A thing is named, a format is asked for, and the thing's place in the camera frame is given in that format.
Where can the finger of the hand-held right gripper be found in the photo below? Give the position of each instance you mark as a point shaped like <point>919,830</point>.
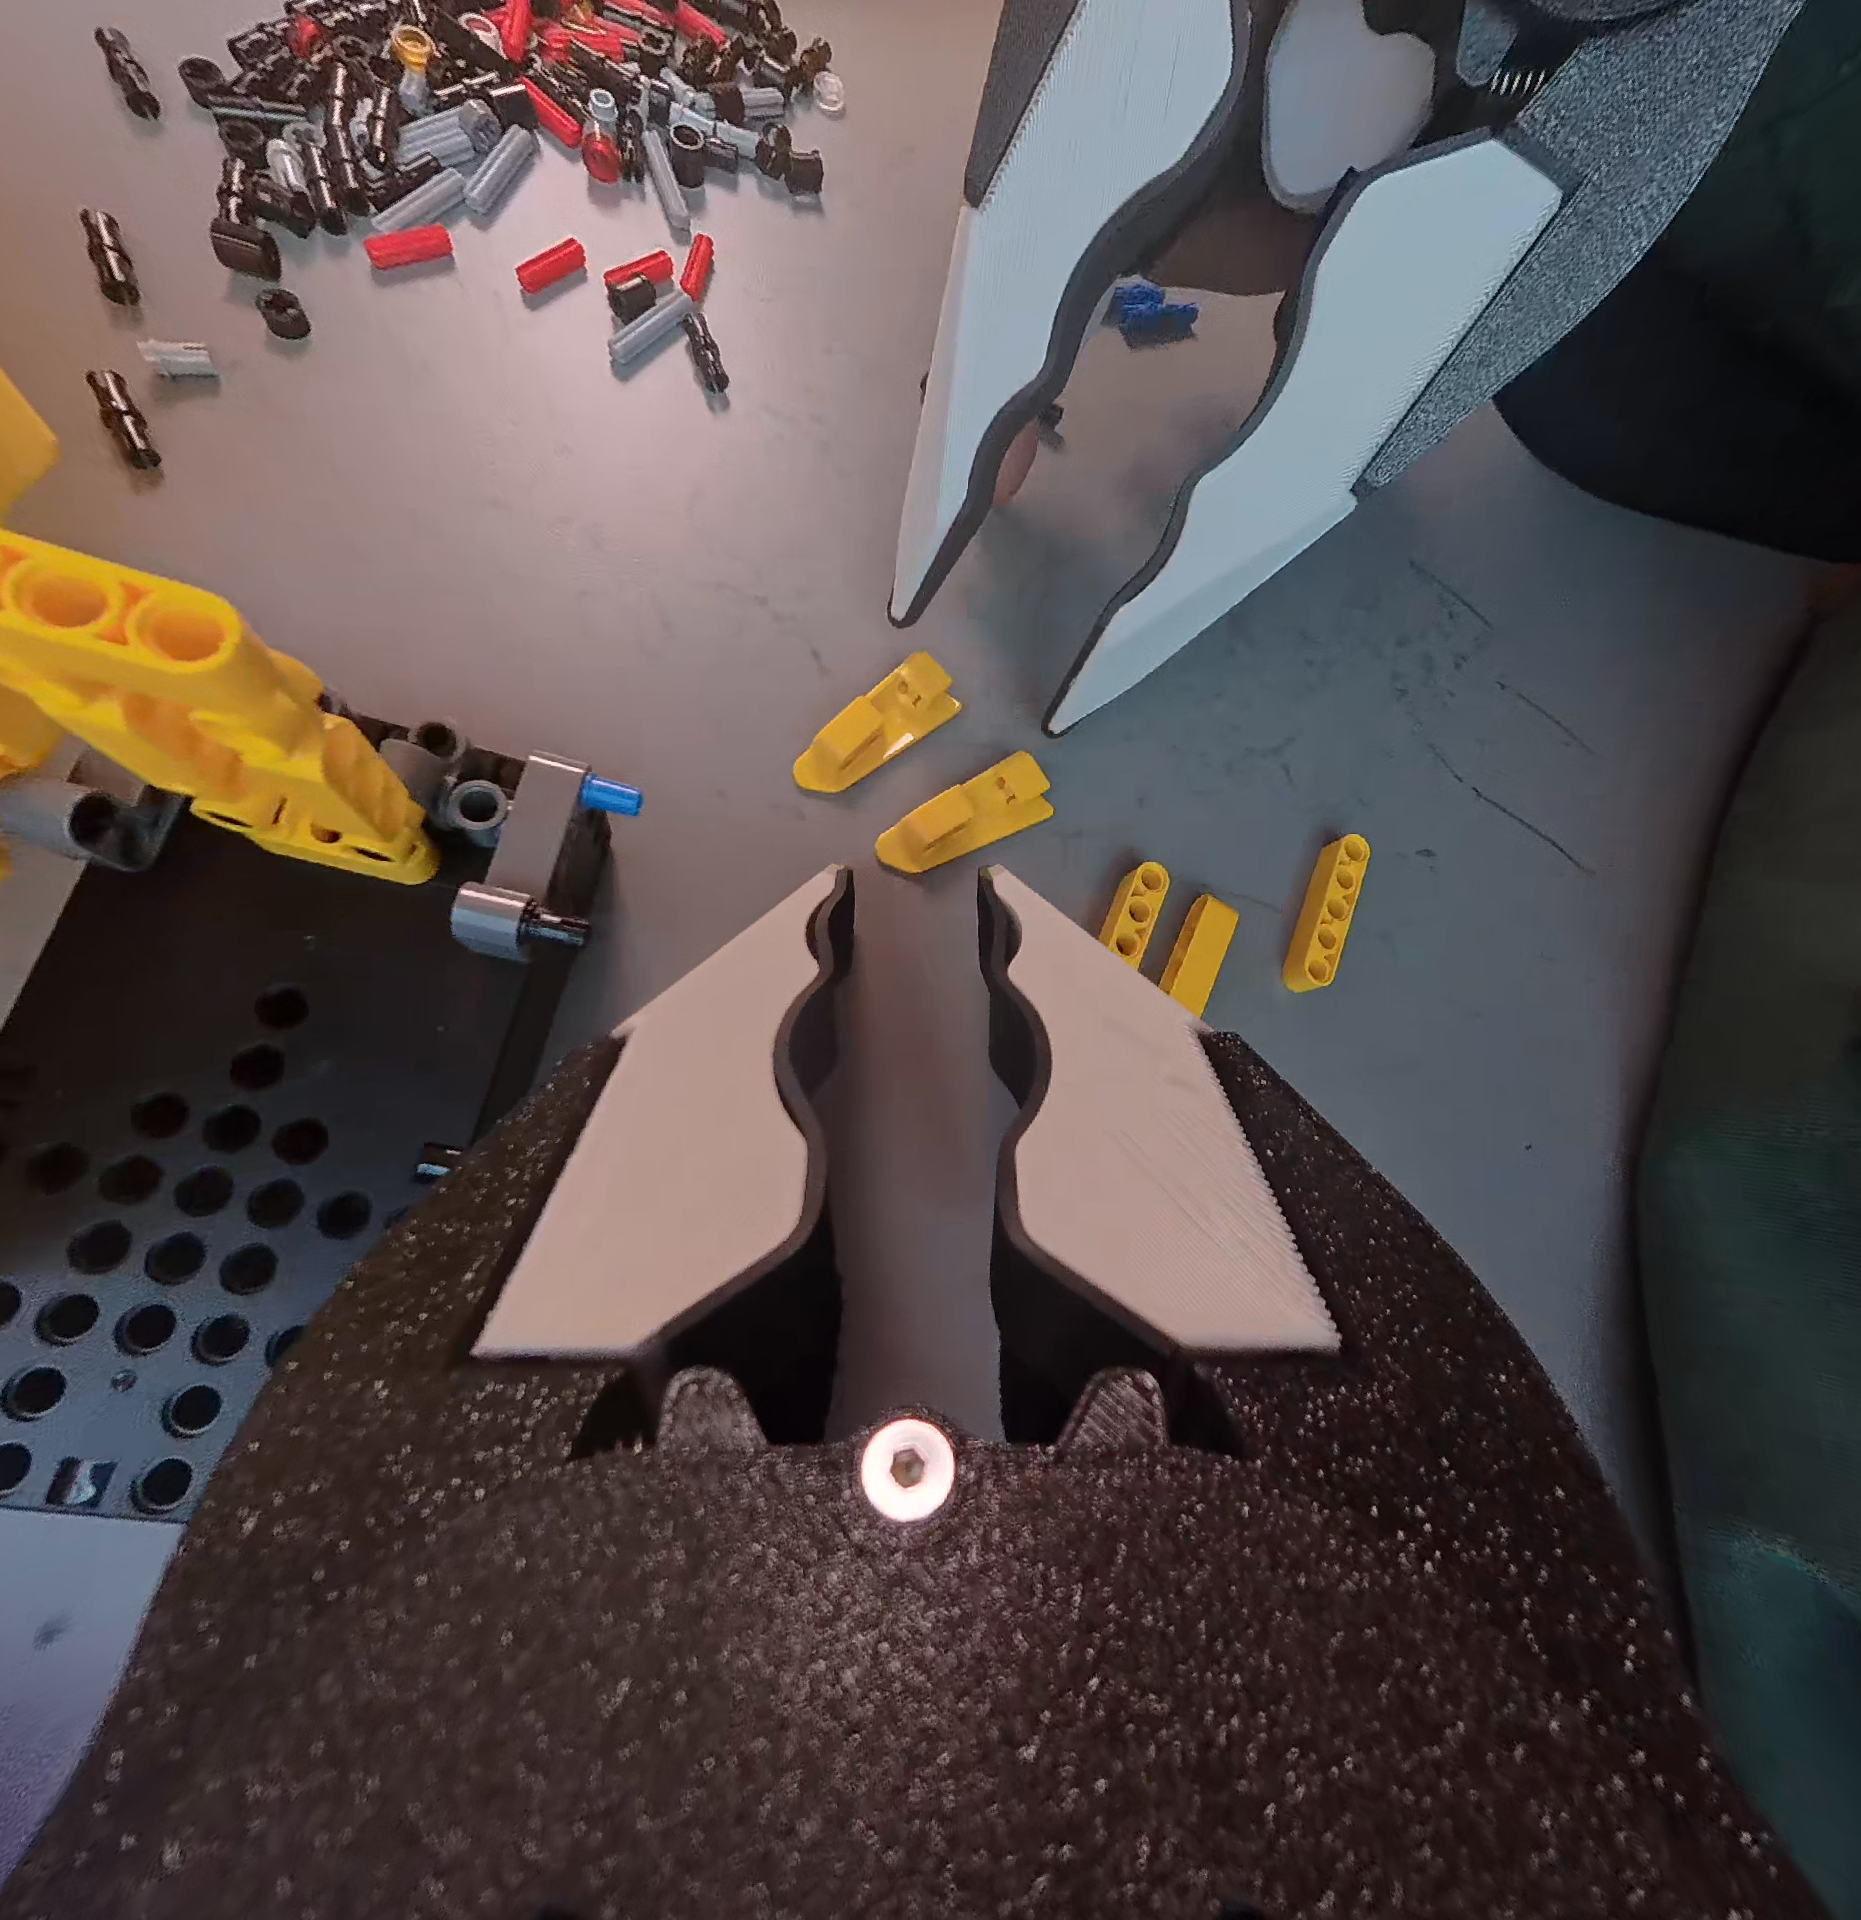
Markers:
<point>1409,330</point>
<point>1077,179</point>

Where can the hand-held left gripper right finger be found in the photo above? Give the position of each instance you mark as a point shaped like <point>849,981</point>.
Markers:
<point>1170,1184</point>

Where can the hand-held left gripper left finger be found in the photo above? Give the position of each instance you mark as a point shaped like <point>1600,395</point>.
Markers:
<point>659,1184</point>

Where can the blue lego pin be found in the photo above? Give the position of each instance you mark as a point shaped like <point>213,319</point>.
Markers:
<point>1175,319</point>
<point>1133,305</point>

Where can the short yellow lego beam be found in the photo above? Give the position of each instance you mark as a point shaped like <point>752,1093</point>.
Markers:
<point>1200,955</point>
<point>1133,910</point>

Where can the medium yellow lego beam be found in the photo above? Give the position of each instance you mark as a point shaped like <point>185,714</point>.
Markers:
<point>1322,916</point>

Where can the yellow lego connector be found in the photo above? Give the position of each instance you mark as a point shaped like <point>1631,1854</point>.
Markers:
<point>870,728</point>
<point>960,819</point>

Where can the black and yellow lego model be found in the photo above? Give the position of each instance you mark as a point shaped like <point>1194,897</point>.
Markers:
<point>197,1126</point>

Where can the pile of small lego pins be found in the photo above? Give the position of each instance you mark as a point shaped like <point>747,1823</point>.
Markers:
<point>466,135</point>

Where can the person's right hand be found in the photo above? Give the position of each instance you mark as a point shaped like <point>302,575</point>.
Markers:
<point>1022,457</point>

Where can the black mesh pad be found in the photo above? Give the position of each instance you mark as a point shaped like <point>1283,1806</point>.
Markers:
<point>1698,466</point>

